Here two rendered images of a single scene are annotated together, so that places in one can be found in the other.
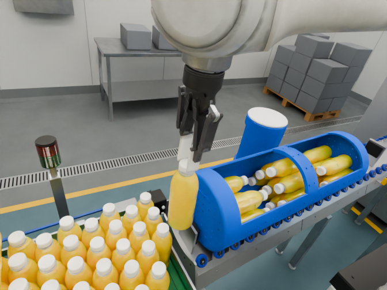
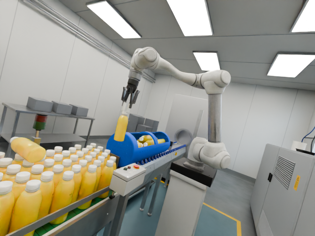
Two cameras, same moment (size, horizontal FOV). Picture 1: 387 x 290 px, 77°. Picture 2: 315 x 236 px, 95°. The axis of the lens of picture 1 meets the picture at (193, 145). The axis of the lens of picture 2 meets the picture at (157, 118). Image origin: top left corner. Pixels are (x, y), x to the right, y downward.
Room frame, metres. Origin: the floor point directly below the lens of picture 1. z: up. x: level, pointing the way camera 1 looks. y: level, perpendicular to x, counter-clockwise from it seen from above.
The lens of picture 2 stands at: (-0.55, 0.30, 1.45)
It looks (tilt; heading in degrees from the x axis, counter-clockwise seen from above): 2 degrees down; 331
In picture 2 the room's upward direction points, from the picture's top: 15 degrees clockwise
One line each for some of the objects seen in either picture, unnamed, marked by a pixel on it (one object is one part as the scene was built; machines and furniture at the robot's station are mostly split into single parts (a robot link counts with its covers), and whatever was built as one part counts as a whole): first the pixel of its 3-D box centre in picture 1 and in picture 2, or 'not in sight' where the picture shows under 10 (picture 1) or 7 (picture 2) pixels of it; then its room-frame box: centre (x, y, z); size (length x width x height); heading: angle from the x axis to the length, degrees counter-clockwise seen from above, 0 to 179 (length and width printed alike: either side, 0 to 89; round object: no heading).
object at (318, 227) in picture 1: (307, 243); (154, 194); (1.13, -0.93, 0.31); 0.06 x 0.06 x 0.63; 36
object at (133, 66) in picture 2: not in sight; (139, 60); (0.43, 0.00, 1.78); 0.13 x 0.11 x 0.16; 176
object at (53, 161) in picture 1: (49, 157); (39, 124); (0.63, 0.48, 1.18); 0.06 x 0.06 x 0.05
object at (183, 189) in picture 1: (183, 196); (121, 127); (0.45, 0.00, 1.30); 0.07 x 0.07 x 0.19
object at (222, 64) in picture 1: (208, 50); (135, 76); (0.45, 0.00, 1.67); 0.09 x 0.09 x 0.06
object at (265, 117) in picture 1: (267, 117); not in sight; (1.56, -0.48, 1.03); 0.28 x 0.28 x 0.01
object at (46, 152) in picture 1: (47, 147); (41, 118); (0.63, 0.48, 1.23); 0.06 x 0.06 x 0.04
